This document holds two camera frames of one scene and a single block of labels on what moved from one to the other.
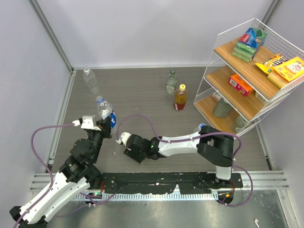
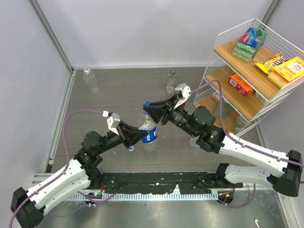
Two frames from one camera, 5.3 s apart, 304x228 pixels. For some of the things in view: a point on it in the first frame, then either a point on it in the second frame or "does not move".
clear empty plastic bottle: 90,80 does not move
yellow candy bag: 267,65 does not move
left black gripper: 104,126 -> 129,135
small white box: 216,96 does not move
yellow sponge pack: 287,72 does not move
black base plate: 165,182 does not move
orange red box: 238,83 does not move
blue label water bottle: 102,105 -> 147,139
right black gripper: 131,153 -> 156,109
